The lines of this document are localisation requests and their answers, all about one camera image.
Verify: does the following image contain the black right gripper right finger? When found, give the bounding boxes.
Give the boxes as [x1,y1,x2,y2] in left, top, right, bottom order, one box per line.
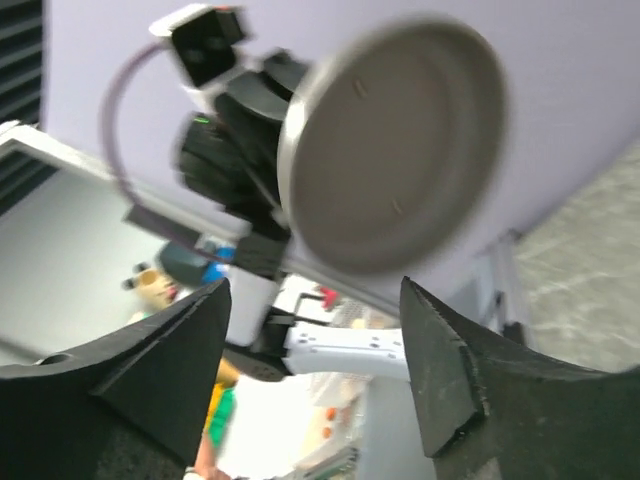
[400,279,639,480]

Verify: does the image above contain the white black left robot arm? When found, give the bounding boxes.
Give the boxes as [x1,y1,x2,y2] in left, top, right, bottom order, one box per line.
[174,48,408,381]

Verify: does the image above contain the plush toy on floor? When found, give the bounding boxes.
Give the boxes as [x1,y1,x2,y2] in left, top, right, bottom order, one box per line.
[122,263,180,325]

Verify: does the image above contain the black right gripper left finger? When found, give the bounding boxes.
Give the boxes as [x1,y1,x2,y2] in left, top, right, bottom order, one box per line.
[1,280,231,480]

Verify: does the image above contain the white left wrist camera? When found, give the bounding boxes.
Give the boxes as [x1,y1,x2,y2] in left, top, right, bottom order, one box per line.
[149,3,250,96]

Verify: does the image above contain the grey round lid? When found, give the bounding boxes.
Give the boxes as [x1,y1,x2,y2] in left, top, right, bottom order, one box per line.
[277,17,507,275]

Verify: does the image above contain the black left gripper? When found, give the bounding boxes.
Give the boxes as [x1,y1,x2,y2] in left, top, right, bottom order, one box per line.
[176,49,308,235]

